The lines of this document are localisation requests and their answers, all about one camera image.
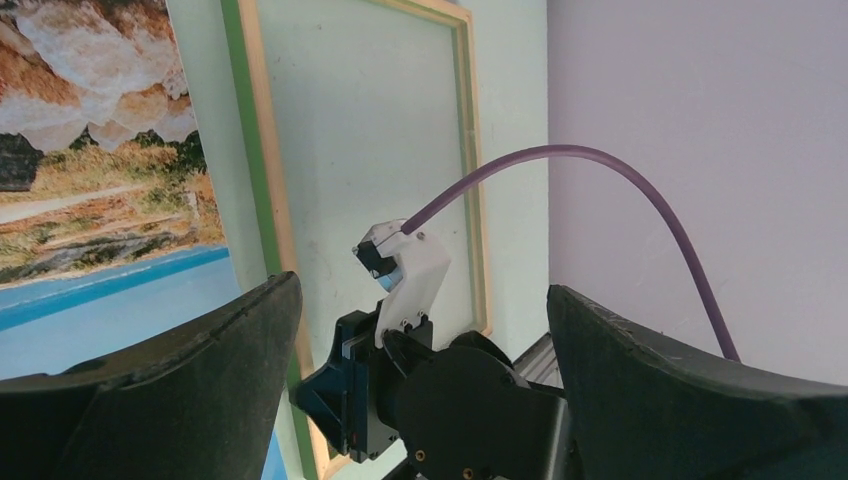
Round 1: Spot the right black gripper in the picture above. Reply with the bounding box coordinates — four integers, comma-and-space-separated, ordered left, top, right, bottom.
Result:
292, 311, 403, 463

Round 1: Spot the landscape photo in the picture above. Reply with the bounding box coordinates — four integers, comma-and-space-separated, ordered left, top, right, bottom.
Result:
0, 0, 293, 480

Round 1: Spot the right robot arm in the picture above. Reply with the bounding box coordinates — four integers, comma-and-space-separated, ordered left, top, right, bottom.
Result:
292, 311, 584, 479

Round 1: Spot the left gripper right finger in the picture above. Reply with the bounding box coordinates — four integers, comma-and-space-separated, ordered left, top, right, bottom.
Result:
547, 285, 847, 479

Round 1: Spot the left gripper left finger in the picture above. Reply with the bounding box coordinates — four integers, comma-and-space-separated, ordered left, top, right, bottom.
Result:
1, 272, 302, 479

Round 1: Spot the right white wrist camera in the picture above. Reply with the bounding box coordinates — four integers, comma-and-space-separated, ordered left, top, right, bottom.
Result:
352, 219, 451, 349

